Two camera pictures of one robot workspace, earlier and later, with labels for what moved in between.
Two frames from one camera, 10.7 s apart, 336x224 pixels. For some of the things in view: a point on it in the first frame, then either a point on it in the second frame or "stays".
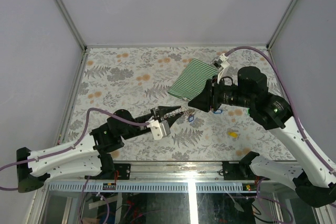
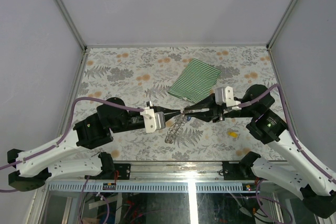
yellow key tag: (232, 134) stays
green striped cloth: (192, 80) stays
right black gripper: (209, 96) -> (215, 110)
